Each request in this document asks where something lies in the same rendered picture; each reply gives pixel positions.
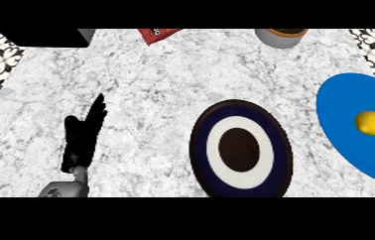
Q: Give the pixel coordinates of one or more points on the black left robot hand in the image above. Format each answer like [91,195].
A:
[79,136]

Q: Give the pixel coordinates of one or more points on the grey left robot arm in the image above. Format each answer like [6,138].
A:
[68,186]

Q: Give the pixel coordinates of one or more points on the navy and white ringed plate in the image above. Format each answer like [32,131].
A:
[239,148]

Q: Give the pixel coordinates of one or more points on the blue plate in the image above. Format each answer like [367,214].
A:
[341,118]

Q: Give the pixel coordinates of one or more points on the yellow lemon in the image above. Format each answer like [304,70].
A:
[366,122]

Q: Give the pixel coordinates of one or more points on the black appliance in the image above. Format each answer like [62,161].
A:
[45,37]

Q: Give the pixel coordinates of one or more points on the red packet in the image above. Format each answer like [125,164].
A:
[158,34]

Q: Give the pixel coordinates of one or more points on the grey pot with orange rim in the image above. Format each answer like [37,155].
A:
[280,38]

